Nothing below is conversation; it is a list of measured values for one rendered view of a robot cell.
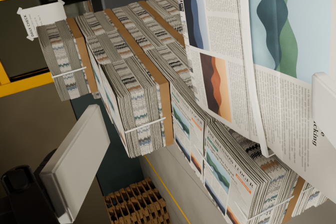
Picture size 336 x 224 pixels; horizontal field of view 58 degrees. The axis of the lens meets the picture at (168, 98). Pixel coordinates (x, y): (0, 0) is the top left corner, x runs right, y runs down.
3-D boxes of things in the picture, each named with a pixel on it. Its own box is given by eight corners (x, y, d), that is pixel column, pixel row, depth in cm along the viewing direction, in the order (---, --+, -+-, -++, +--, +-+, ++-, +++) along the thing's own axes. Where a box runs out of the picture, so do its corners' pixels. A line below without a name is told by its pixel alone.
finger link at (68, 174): (74, 224, 14) (59, 226, 14) (111, 142, 20) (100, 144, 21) (52, 172, 13) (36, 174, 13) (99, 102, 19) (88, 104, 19)
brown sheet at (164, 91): (174, 144, 150) (166, 147, 148) (152, 110, 171) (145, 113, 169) (168, 81, 126) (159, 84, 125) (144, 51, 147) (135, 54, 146)
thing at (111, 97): (130, 157, 142) (128, 158, 142) (113, 120, 163) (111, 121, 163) (117, 95, 120) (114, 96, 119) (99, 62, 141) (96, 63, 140)
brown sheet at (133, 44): (150, 108, 172) (143, 110, 171) (133, 80, 192) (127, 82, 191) (143, 51, 147) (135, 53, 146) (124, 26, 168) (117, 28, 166)
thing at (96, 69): (113, 124, 167) (112, 124, 166) (100, 94, 187) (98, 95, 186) (100, 69, 142) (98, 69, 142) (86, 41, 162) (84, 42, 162)
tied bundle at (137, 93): (175, 144, 150) (131, 161, 143) (153, 110, 171) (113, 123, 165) (170, 81, 126) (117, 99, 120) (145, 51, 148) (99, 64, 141)
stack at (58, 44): (243, 47, 217) (61, 104, 180) (220, 30, 238) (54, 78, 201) (249, -6, 192) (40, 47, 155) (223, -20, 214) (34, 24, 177)
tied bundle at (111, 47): (152, 108, 172) (113, 122, 166) (134, 80, 193) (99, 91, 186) (145, 51, 147) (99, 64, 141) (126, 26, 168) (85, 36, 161)
